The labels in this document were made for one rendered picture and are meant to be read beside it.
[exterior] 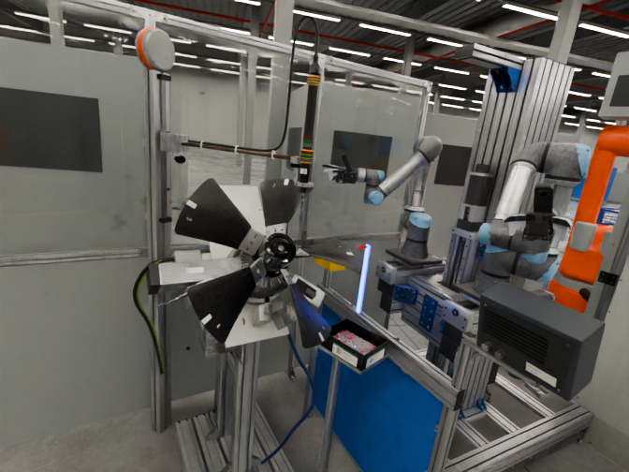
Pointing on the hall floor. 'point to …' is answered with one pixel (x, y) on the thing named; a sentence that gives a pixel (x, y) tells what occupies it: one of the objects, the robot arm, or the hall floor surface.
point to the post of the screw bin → (329, 415)
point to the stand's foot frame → (208, 458)
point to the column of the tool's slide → (157, 248)
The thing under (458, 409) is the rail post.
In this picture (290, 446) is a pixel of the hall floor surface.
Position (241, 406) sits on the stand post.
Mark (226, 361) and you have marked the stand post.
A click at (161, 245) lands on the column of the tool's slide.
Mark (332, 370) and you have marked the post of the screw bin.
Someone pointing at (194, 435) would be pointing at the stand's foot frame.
